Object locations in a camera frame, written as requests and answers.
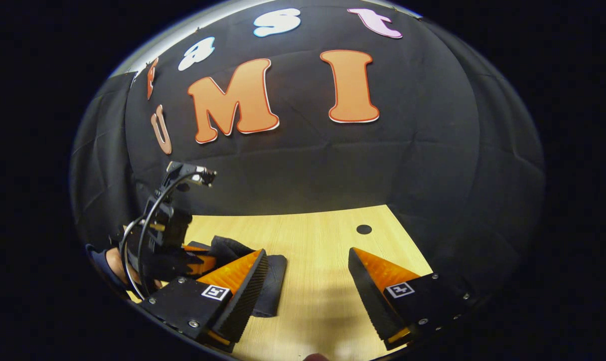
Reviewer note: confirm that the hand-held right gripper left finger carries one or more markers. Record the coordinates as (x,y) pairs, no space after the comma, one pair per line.
(245,298)

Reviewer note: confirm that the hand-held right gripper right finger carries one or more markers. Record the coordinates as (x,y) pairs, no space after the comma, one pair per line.
(370,301)

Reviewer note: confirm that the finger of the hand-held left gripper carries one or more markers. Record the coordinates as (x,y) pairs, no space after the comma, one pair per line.
(202,264)
(195,247)

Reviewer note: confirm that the dark grey jeans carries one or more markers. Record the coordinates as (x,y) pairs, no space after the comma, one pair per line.
(273,286)

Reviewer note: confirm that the black backdrop cloth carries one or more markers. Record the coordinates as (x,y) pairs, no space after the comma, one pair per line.
(333,165)

